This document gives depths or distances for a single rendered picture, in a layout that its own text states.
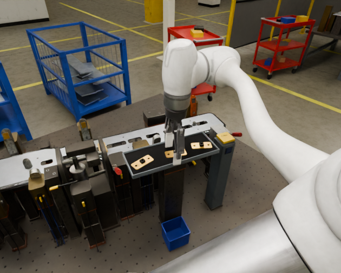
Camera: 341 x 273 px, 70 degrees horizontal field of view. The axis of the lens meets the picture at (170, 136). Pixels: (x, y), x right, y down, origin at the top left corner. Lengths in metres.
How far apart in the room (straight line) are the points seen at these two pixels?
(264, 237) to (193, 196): 1.09
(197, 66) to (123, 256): 0.89
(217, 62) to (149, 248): 0.88
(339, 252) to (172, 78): 0.57
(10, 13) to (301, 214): 8.89
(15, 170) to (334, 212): 1.23
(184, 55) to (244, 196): 0.98
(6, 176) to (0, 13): 7.85
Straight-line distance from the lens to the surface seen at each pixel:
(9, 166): 1.36
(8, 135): 1.40
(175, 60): 0.72
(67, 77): 3.00
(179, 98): 0.77
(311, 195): 0.33
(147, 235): 1.29
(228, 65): 0.80
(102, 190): 1.13
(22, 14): 9.06
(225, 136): 1.10
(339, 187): 0.30
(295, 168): 0.53
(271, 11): 6.60
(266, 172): 1.67
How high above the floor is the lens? 1.80
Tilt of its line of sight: 37 degrees down
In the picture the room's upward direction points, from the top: 1 degrees clockwise
